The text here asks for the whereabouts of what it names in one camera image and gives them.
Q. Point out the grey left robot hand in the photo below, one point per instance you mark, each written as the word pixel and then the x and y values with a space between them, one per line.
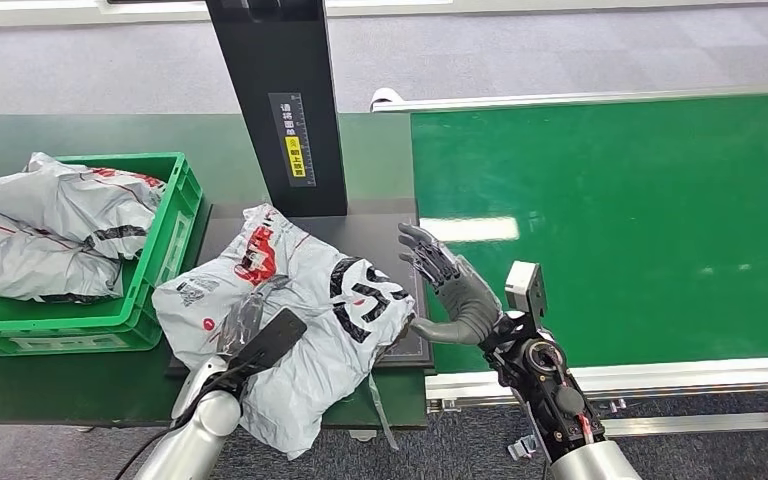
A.
pixel 248 314

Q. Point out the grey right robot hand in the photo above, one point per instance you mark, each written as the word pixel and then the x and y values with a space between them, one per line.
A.
pixel 467 305

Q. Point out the grey courier bag black logo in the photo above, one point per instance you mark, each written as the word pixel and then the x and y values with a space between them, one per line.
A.
pixel 311 344

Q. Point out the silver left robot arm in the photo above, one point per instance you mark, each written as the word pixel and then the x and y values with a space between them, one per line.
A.
pixel 192 444

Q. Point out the green conveyor belt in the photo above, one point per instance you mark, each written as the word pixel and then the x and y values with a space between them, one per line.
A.
pixel 622 232

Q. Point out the white conveyor roller end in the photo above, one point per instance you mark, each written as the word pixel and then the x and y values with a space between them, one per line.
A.
pixel 384 98

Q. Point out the black inbound scanner machine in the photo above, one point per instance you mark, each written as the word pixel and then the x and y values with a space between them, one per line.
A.
pixel 278 66

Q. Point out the green plastic crate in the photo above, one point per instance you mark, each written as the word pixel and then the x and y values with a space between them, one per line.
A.
pixel 139 318

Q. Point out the ruler label yellow sticker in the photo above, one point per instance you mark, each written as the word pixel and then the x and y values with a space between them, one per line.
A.
pixel 294 156

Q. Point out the grey courier bag red print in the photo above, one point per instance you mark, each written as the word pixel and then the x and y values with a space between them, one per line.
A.
pixel 59 205

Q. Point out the grey courier bag black seam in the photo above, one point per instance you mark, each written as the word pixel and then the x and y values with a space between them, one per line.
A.
pixel 20 272

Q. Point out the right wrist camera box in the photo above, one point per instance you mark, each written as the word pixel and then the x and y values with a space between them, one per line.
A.
pixel 523 281

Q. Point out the thin aluminium conveyor rail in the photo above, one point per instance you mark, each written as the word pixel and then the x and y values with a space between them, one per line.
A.
pixel 556 99

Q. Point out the aluminium conveyor frame rail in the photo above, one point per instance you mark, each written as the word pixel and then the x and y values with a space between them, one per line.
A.
pixel 689 374

